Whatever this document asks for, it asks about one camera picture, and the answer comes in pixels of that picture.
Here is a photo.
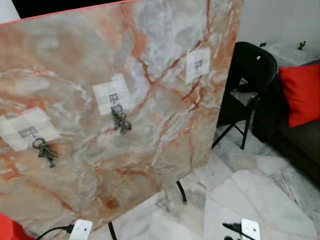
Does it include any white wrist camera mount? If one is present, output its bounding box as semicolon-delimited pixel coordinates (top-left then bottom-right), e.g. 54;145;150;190
240;218;261;240
69;219;94;240

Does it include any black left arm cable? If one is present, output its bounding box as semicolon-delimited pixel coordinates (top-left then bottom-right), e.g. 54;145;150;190
35;224;76;240

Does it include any dark key bunch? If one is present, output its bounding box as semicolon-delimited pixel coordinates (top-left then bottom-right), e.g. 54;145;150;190
32;138;59;169
110;104;133;135

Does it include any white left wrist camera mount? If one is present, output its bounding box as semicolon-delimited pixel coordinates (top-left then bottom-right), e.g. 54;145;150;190
69;219;94;240

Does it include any grey marble side table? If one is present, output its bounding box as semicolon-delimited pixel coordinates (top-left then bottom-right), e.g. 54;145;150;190
265;42;320;68

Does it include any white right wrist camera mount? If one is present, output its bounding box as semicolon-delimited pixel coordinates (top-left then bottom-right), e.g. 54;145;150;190
240;218;261;240

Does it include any dark sofa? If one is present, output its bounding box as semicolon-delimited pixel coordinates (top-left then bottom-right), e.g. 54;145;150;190
252;60;320;188

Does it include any red plastic stool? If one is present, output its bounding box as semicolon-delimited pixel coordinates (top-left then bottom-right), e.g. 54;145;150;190
0;212;26;240

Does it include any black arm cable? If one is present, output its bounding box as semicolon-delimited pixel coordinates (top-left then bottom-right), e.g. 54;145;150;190
35;224;76;240
222;222;246;240

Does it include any black television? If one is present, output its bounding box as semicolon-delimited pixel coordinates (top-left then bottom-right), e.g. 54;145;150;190
11;0;136;20

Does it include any black table leg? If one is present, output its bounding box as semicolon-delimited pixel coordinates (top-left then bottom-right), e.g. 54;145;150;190
175;180;188;205
107;222;118;240

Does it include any red cushion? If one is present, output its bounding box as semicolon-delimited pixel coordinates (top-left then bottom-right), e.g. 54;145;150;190
278;63;320;128

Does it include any black folding chair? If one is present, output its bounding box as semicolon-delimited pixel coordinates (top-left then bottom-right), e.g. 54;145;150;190
212;41;278;151

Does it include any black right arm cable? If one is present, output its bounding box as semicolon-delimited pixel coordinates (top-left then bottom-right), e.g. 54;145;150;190
222;222;246;240

